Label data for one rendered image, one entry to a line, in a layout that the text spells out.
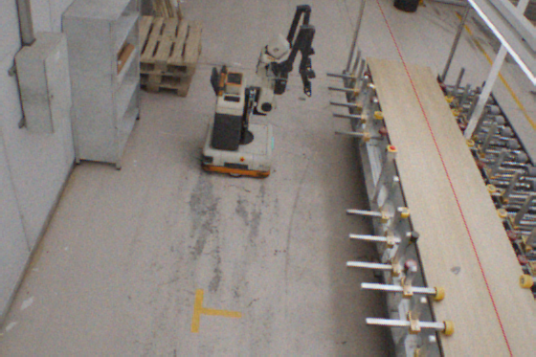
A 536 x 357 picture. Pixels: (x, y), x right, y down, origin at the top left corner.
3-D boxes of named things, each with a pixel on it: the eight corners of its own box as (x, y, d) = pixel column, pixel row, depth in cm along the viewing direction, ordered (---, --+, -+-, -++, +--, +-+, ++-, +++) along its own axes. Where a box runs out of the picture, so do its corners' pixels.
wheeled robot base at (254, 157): (200, 171, 501) (201, 151, 485) (207, 133, 551) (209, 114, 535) (269, 180, 505) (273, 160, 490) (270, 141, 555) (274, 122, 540)
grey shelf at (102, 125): (76, 165, 488) (60, 14, 393) (100, 113, 559) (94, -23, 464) (120, 170, 491) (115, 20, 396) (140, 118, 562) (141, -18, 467)
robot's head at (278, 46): (266, 51, 444) (279, 41, 437) (266, 40, 460) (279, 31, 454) (277, 62, 450) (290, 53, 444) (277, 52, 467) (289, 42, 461)
